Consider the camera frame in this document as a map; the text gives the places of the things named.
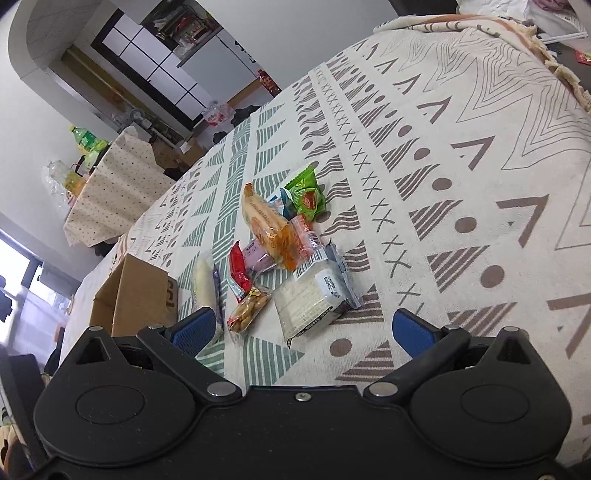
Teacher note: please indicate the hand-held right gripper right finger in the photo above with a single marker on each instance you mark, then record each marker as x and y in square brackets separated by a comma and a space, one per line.
[412, 333]

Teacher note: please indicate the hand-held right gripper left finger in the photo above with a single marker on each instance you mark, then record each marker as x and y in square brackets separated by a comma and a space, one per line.
[195, 331]

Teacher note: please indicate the brown cardboard box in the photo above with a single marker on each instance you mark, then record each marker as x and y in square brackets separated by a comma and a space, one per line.
[134, 295]

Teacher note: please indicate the light blue snack packet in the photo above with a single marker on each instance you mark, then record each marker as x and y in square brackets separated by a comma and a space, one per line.
[286, 205]

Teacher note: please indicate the long white snack packet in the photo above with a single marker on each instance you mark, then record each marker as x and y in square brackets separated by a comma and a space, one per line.
[205, 286]

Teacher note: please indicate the thin purple stick packet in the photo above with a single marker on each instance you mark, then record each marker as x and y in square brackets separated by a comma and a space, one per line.
[216, 286]

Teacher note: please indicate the clear peanut packet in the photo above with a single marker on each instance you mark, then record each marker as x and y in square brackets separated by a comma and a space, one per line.
[247, 309]

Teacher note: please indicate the red snack packet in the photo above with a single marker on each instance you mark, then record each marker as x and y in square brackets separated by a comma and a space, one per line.
[238, 270]

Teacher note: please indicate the purple snack packet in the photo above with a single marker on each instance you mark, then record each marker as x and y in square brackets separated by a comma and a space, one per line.
[258, 258]

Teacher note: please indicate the large white cracker packet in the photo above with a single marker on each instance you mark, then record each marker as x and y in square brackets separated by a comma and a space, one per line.
[309, 295]

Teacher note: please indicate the orange biscuit packet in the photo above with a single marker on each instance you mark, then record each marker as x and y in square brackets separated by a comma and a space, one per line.
[268, 226]

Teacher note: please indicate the clear orange snack packet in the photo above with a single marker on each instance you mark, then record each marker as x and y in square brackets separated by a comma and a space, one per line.
[308, 240]

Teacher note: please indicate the table with dotted cloth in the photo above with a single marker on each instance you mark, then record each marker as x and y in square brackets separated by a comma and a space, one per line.
[115, 189]

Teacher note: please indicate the green snack packet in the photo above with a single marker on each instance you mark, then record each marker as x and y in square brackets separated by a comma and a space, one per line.
[307, 196]

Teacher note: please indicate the bright window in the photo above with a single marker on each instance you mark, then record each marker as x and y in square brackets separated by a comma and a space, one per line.
[27, 286]

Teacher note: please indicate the cardboard boxes on floor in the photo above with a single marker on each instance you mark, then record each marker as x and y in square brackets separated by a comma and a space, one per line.
[178, 154]

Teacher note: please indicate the patterned cream blanket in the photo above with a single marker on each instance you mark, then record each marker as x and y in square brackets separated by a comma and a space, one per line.
[415, 138]

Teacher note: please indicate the small black bag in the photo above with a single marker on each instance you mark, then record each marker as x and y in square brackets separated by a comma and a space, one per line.
[219, 137]

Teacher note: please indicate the clear plastic bags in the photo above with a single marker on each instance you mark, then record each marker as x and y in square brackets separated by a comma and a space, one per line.
[55, 177]

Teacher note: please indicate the red and white plastic bag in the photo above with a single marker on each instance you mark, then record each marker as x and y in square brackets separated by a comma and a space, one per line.
[217, 115]

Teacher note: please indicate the large black bag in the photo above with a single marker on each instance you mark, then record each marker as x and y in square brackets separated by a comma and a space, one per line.
[244, 115]

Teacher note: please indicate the green plastic bottle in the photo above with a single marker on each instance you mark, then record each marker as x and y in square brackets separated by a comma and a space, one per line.
[85, 138]

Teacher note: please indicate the red paper decoration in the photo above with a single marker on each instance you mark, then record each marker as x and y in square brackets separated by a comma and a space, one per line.
[268, 83]

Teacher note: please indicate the black-framed glass door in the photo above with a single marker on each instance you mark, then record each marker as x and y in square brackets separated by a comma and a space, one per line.
[152, 69]

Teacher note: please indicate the white crumpled cloth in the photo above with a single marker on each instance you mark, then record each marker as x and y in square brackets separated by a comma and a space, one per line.
[498, 9]

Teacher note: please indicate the cluttered wall shelf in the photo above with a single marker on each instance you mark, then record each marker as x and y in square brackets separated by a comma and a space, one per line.
[180, 27]

